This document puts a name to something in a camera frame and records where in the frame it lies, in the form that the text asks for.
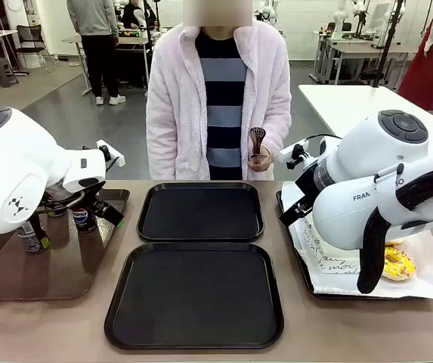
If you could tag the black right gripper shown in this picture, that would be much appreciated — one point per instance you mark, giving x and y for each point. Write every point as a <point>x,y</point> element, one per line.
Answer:
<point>306,185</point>

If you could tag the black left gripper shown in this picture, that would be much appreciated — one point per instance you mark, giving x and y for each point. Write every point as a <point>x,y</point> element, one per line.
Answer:
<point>91,196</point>

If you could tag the dark brown tongs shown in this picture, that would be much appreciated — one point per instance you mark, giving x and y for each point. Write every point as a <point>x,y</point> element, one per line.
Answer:
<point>257,138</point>

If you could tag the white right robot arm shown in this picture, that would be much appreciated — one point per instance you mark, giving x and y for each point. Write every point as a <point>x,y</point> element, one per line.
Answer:
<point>371,151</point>

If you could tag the person's left forearm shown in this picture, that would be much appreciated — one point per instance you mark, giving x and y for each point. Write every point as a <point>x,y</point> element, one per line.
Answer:
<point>280,140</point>

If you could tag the person's right forearm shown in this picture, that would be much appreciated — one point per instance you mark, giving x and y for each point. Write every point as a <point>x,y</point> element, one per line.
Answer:
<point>161,151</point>

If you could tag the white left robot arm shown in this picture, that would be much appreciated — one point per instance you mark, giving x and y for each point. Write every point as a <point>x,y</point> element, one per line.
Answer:
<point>19,166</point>

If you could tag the person's left hand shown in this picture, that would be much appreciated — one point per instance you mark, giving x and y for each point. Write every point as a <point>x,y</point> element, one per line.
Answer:
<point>261,167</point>

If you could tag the black tray under paper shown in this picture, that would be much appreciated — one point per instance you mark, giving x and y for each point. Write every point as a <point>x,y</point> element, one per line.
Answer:
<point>307,276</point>

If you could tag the brown plastic tray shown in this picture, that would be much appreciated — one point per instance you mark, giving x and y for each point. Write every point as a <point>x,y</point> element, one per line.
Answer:
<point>61,264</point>

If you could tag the white paper sheet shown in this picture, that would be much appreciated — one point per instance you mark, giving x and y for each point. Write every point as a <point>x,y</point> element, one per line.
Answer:
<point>337,283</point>

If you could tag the small black plastic tray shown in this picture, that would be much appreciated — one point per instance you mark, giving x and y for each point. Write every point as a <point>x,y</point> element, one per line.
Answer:
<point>201,213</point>

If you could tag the yellow sprinkled donut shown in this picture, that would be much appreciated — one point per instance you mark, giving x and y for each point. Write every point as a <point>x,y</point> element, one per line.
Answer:
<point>401,267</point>

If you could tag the large black plastic tray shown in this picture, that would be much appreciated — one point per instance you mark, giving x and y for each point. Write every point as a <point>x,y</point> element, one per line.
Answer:
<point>195,298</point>

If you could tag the white table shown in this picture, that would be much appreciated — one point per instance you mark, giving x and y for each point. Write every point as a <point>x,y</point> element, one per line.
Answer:
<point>333,102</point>

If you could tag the person in pink fleece jacket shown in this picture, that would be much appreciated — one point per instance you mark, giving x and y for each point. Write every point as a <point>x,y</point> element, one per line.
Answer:
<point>178,94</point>

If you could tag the background tables with equipment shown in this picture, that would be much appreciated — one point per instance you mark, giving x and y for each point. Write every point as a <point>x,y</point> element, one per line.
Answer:
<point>352,49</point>

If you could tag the background work desk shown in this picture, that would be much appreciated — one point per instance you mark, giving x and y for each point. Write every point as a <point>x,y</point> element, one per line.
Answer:
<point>133,39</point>

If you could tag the dark stool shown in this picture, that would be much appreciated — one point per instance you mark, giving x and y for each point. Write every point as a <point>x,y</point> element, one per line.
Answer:
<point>0,64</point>

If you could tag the person in grey sweater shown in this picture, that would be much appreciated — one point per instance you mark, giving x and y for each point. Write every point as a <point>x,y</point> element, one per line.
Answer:
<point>95,22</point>

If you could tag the black tripod pole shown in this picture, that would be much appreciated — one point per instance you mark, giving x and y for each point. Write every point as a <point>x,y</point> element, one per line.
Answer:
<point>388,45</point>

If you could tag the black office chair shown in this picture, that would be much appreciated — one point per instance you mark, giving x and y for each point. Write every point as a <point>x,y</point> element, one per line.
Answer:
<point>31,38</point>

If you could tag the seated person in black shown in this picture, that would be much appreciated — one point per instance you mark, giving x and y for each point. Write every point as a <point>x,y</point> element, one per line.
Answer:
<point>135,15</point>

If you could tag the red dress on mannequin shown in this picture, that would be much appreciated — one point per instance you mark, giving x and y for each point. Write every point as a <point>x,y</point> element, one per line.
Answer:
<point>431,56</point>

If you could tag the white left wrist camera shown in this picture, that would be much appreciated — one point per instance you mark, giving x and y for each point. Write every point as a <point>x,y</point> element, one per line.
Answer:
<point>113,155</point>

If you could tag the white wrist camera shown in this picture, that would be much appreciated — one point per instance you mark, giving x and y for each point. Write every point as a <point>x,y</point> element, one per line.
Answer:
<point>113,155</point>
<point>293,149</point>

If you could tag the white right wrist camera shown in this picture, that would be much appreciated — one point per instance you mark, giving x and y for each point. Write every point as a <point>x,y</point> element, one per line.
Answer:
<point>293,149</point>

